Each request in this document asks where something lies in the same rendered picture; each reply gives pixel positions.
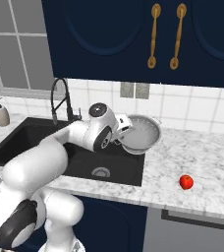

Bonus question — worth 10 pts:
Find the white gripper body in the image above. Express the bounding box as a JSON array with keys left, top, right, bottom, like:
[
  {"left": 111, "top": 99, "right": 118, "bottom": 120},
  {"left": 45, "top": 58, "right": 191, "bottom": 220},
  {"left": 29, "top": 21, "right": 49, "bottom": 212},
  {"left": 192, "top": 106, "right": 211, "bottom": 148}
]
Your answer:
[{"left": 113, "top": 128, "right": 132, "bottom": 147}]

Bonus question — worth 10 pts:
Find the silver metal colander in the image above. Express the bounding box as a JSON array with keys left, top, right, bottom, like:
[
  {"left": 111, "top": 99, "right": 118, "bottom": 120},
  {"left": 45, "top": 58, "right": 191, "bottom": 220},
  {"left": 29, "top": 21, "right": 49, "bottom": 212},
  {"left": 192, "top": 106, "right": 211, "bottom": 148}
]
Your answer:
[{"left": 119, "top": 113, "right": 163, "bottom": 157}]

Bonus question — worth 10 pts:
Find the black sink basin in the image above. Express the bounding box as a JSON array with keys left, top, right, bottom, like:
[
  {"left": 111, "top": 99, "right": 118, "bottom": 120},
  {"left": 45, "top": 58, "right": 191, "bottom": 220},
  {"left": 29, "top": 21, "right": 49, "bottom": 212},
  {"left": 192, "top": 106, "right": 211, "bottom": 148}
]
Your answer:
[{"left": 0, "top": 116, "right": 146, "bottom": 187}]

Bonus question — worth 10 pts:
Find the silver sink drain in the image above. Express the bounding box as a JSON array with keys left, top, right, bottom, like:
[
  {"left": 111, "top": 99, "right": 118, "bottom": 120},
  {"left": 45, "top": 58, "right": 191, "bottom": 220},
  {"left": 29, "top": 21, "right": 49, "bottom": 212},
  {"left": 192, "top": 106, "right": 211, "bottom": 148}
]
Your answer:
[{"left": 90, "top": 166, "right": 112, "bottom": 179}]

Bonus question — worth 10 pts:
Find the black spring faucet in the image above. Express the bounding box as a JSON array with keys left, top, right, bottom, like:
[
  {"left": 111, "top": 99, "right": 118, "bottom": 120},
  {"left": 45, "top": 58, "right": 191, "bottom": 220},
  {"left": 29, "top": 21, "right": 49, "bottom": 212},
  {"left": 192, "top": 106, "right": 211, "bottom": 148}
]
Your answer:
[{"left": 50, "top": 77, "right": 84, "bottom": 126}]

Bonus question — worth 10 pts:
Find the red apple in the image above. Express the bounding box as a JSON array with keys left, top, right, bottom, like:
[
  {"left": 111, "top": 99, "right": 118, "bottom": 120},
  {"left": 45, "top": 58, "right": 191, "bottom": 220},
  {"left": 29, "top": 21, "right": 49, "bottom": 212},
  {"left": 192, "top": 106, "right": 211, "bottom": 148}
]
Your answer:
[{"left": 179, "top": 174, "right": 195, "bottom": 191}]

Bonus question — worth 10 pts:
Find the navy base cupboard door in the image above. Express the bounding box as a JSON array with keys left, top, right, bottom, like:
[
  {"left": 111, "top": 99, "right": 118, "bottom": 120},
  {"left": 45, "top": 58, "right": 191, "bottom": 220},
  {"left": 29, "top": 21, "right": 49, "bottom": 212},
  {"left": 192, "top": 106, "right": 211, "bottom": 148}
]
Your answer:
[{"left": 19, "top": 194, "right": 148, "bottom": 252}]

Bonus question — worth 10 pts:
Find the beige soap dispenser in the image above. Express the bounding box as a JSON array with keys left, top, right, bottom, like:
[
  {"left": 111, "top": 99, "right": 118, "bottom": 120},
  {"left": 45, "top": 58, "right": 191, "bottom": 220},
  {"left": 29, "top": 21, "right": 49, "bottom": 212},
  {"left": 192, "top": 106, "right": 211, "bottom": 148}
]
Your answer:
[{"left": 0, "top": 96, "right": 11, "bottom": 128}]

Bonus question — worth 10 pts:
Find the grey dishwasher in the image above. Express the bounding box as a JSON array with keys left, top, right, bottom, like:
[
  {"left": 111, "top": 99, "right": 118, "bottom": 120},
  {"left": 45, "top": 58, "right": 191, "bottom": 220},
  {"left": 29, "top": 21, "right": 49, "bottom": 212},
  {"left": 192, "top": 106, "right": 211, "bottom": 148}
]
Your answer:
[{"left": 141, "top": 206, "right": 224, "bottom": 252}]

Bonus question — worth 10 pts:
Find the grey framed window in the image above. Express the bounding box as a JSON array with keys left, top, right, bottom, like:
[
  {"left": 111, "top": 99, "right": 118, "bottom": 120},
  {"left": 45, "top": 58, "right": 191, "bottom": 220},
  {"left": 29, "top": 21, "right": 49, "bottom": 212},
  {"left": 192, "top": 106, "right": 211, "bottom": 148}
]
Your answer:
[{"left": 0, "top": 0, "right": 68, "bottom": 100}]

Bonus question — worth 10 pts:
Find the grey wall outlet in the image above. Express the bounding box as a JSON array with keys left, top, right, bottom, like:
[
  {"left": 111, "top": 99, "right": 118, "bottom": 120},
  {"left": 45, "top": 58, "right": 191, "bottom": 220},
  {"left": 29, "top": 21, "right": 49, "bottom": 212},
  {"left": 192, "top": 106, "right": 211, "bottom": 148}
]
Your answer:
[
  {"left": 135, "top": 82, "right": 151, "bottom": 100},
  {"left": 119, "top": 81, "right": 136, "bottom": 99}
]

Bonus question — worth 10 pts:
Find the navy wall cupboard door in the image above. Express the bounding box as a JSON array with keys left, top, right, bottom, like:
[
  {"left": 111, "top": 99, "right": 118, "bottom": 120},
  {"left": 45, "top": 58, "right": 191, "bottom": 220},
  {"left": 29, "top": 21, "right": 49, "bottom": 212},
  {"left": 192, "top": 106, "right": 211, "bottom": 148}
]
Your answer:
[
  {"left": 166, "top": 0, "right": 224, "bottom": 90},
  {"left": 40, "top": 0, "right": 168, "bottom": 85}
]

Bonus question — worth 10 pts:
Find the gold cupboard handle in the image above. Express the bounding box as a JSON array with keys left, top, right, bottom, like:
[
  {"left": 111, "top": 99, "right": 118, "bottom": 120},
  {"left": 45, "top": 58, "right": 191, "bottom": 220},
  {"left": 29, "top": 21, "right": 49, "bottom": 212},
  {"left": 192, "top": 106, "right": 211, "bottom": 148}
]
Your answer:
[
  {"left": 169, "top": 3, "right": 188, "bottom": 71},
  {"left": 146, "top": 3, "right": 162, "bottom": 70}
]

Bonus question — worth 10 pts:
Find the dark dishwasher handle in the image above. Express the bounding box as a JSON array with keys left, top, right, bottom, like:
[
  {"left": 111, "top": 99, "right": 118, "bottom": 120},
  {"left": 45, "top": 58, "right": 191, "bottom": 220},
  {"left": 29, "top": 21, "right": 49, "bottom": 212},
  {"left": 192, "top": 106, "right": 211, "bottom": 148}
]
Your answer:
[{"left": 160, "top": 209, "right": 224, "bottom": 233}]

